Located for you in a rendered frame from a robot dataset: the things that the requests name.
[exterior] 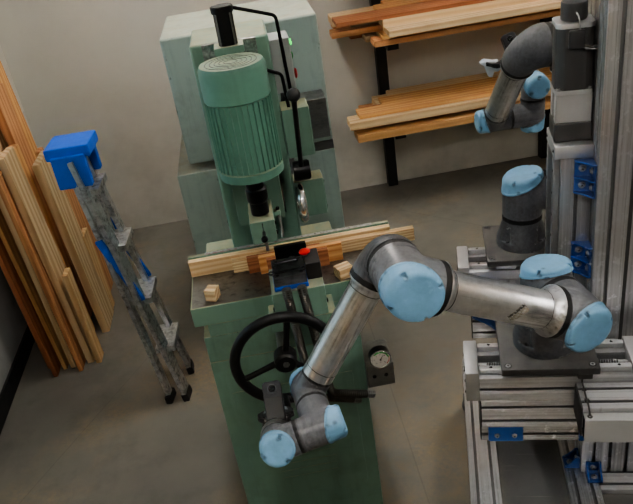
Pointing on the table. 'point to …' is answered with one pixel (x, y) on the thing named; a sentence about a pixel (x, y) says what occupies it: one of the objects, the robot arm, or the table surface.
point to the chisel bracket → (263, 225)
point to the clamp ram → (288, 250)
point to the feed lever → (298, 140)
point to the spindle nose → (256, 194)
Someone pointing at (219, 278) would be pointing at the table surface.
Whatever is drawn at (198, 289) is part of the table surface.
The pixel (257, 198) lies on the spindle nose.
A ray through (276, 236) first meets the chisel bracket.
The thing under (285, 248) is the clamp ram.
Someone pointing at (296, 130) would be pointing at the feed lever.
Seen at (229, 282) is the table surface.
